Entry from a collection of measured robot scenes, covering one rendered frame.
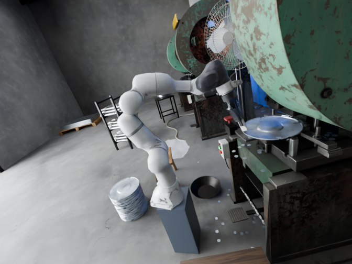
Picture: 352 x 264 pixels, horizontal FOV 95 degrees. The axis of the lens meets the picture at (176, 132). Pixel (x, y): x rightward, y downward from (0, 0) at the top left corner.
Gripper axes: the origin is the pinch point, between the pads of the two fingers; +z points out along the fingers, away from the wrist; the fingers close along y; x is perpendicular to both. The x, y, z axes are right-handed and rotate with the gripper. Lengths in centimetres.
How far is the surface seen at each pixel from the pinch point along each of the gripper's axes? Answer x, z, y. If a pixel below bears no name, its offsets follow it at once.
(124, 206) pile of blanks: -108, 29, 48
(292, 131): 20.3, 10.9, -3.1
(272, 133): 12.7, 8.3, 0.0
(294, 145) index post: 21.6, 12.9, 7.1
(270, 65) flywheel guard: 32, -27, 39
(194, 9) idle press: -46, -105, -104
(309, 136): 25.7, 15.9, -4.3
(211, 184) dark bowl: -69, 62, -21
